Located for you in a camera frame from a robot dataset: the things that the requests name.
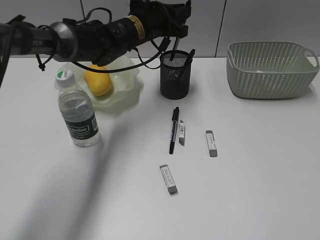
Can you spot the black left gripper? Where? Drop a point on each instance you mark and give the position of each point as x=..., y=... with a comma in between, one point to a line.
x=151, y=19

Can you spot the black marker pen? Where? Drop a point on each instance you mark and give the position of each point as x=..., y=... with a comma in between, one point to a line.
x=175, y=118
x=188, y=60
x=174, y=49

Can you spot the yellow mango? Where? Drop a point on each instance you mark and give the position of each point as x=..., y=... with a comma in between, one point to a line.
x=98, y=83

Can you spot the grey white eraser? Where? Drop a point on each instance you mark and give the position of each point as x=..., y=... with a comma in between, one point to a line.
x=211, y=144
x=168, y=179
x=182, y=133

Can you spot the clear water bottle green label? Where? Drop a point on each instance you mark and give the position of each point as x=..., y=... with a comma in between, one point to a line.
x=76, y=109

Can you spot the grey white eraser front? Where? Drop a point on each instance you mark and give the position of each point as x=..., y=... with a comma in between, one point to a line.
x=168, y=179

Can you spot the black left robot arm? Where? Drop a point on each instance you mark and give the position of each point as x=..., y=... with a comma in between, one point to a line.
x=86, y=40

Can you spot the black mesh pen holder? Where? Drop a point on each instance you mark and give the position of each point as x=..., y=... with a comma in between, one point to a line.
x=174, y=85

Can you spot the green woven plastic basket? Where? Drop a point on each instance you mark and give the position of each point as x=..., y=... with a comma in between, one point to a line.
x=288, y=69

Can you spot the pale green wavy plate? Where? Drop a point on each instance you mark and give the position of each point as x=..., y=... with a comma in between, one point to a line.
x=124, y=94

